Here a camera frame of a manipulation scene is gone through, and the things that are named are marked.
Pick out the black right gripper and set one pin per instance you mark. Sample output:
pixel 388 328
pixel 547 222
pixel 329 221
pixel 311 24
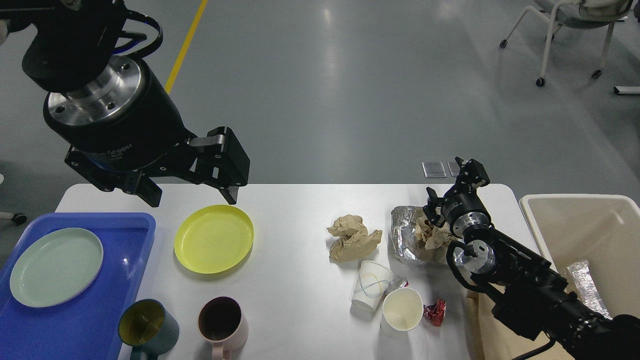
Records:
pixel 460 208

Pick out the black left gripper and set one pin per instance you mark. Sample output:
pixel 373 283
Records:
pixel 123 123

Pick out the yellow plastic plate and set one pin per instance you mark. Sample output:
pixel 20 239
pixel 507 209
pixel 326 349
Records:
pixel 214 239

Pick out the pink mug brown inside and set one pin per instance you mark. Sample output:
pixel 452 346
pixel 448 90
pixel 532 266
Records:
pixel 223 324

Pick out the teal mug yellow inside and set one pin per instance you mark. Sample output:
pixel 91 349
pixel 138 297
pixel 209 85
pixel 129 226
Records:
pixel 148 329

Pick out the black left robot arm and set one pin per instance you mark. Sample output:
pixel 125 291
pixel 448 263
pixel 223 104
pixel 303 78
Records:
pixel 76 38

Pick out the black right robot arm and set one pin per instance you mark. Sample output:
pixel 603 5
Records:
pixel 529 297

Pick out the silver floor socket plate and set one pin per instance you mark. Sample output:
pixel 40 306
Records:
pixel 434 169

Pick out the crumpled brown paper on foil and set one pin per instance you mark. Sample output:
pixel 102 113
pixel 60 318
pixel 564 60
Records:
pixel 431 243

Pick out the crumpled aluminium foil sheet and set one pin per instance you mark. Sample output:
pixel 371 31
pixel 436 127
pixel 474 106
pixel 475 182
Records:
pixel 402 234

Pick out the crumpled brown paper ball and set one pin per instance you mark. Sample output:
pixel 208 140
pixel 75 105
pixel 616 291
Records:
pixel 354 241

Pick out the white patterned paper cup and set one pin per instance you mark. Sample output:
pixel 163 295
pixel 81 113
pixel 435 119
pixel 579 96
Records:
pixel 372 281

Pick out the red foil wrapper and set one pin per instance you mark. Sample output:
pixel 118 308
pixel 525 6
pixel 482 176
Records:
pixel 435 313

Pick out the brown paper bag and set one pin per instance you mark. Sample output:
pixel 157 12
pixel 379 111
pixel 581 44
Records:
pixel 488 338

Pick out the foil piece in bin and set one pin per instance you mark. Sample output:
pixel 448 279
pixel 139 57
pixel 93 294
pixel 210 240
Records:
pixel 579 275

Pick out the pale green plate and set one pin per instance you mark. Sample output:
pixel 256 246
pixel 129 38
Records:
pixel 57 267

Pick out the beige plastic bin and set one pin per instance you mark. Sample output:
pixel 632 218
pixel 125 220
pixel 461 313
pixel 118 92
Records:
pixel 601 228

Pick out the black caster wheel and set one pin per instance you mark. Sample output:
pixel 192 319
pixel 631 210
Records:
pixel 17 218

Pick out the blue plastic tray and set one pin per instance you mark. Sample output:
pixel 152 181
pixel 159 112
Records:
pixel 86 327

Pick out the white bar on floor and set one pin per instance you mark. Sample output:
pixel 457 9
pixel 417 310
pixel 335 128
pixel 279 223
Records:
pixel 626 90

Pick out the white wheeled chair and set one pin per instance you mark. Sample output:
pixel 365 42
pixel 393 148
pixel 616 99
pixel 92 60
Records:
pixel 575 14

